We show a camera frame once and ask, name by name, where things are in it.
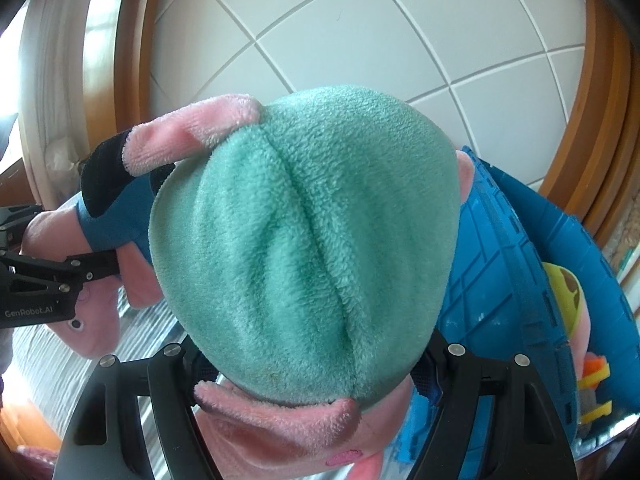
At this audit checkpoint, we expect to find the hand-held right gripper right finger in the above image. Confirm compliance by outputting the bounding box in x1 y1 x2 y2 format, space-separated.
407 329 581 480

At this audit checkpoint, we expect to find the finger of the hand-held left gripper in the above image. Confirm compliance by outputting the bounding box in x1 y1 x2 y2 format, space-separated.
0 249 122 295

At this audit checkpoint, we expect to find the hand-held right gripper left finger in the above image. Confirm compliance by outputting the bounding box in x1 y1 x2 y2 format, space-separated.
52 342 222 480

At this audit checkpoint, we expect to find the pink pig plush blue shirt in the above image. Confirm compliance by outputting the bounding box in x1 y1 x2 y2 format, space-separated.
20 172 158 361

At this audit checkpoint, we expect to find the blue plastic crate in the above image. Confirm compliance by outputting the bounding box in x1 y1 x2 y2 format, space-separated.
390 146 637 480

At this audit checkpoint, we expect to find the pink pig plush teal dress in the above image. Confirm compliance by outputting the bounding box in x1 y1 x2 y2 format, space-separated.
79 85 476 480

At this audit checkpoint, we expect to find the blue printed blanket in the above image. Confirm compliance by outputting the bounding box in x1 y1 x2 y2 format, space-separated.
7 302 221 413

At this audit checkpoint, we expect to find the red patterned cloth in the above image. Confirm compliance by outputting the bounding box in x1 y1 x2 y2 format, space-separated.
0 405 63 480

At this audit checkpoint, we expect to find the white curtain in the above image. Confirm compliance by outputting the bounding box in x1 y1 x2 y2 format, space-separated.
17 0 103 206

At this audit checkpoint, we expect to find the wooden door frame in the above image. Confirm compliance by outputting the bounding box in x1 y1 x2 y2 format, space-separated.
80 0 640 241

